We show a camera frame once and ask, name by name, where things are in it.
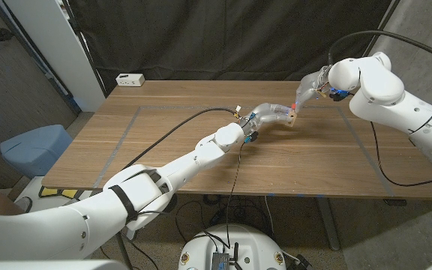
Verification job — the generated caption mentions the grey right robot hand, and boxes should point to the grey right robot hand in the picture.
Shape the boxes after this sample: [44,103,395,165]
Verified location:
[293,65,333,113]

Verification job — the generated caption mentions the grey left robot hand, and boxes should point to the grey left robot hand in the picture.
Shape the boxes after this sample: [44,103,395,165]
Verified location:
[238,103,296,140]

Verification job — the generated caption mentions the black curtain backdrop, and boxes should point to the black curtain backdrop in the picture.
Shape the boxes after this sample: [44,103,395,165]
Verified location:
[67,0,393,95]

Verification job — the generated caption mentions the grey table leg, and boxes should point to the grey table leg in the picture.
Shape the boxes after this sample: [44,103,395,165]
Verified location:
[315,196,341,251]

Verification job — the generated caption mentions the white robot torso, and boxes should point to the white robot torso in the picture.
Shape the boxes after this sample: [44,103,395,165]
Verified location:
[178,223,287,270]

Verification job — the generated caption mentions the white power strip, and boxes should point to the white power strip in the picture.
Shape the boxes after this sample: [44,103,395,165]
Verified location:
[115,73,146,88]

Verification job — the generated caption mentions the grey electronics box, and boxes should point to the grey electronics box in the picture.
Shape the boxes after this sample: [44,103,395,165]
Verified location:
[211,251,231,270]

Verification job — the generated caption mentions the white cabinet panel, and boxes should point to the white cabinet panel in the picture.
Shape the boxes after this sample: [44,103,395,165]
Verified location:
[4,0,107,113]

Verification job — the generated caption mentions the blue padded stool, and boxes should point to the blue padded stool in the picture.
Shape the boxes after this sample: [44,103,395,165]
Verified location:
[0,124,74,179]

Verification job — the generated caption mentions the grey black sneaker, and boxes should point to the grey black sneaker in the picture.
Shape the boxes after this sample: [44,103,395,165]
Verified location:
[15,196,33,214]

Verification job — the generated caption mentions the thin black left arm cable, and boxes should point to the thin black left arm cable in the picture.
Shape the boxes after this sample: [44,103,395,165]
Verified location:
[225,142,246,248]

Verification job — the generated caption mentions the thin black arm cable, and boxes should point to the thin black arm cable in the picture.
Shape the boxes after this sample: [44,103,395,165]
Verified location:
[369,120,432,188]
[225,142,246,248]

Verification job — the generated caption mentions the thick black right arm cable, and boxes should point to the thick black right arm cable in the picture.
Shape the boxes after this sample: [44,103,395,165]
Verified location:
[327,29,432,68]

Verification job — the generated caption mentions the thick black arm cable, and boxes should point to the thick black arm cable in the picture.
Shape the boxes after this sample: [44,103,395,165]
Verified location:
[327,29,432,68]
[121,107,242,172]

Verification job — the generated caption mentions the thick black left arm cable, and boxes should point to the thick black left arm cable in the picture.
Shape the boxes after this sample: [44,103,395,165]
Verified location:
[121,107,242,172]

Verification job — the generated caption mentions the black floor cable tangle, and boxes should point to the black floor cable tangle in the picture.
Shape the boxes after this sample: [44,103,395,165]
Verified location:
[174,194,266,241]

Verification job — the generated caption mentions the white floor cable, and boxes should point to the white floor cable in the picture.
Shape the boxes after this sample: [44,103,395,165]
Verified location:
[263,194,275,236]

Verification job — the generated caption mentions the black frame pole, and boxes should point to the black frame pole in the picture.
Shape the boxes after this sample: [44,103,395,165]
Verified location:
[364,0,403,57]
[61,0,108,99]

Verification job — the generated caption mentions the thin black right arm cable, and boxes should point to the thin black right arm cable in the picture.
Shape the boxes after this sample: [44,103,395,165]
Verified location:
[369,120,432,188]

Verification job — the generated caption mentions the black wall rail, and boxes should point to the black wall rail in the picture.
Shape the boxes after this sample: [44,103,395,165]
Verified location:
[0,0,83,116]

